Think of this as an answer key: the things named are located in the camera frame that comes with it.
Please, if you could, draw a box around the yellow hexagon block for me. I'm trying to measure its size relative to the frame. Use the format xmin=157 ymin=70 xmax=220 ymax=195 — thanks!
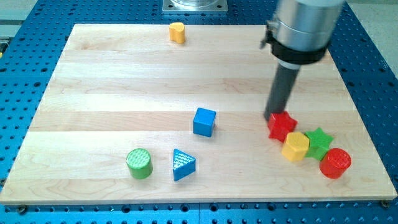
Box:
xmin=281 ymin=132 xmax=310 ymax=162

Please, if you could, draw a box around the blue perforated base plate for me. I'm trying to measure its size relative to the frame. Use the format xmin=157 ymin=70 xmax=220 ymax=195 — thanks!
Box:
xmin=1 ymin=1 xmax=397 ymax=223

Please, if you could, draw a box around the red star block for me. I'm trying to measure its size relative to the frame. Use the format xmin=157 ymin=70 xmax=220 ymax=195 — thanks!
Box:
xmin=267 ymin=111 xmax=298 ymax=142

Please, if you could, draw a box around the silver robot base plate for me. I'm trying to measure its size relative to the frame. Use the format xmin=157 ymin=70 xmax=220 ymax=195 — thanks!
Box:
xmin=162 ymin=0 xmax=228 ymax=12

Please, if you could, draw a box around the yellow heart block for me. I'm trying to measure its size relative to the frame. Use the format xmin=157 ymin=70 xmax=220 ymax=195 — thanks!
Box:
xmin=169 ymin=22 xmax=185 ymax=44

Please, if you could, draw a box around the wooden board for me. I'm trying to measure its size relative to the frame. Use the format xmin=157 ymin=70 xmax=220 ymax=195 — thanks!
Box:
xmin=1 ymin=24 xmax=397 ymax=205

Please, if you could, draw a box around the blue cube block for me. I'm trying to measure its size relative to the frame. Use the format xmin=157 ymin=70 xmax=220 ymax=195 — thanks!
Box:
xmin=193 ymin=108 xmax=216 ymax=137

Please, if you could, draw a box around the red cylinder block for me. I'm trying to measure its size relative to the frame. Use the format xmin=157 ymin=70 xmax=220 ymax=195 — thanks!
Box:
xmin=319 ymin=148 xmax=352 ymax=179

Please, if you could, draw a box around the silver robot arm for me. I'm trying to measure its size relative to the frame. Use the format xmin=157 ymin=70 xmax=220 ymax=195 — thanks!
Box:
xmin=259 ymin=0 xmax=345 ymax=121

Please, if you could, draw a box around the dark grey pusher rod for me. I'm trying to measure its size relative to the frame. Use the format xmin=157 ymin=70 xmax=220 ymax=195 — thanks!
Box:
xmin=264 ymin=63 xmax=300 ymax=121

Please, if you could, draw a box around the green cylinder block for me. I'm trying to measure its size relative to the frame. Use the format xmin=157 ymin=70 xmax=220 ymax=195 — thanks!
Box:
xmin=126 ymin=148 xmax=153 ymax=179

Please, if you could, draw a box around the blue triangle block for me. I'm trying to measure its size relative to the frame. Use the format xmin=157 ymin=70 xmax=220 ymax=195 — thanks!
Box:
xmin=172 ymin=149 xmax=196 ymax=181

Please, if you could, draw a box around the green star block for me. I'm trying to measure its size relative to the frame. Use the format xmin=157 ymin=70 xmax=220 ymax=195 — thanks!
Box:
xmin=305 ymin=128 xmax=334 ymax=161

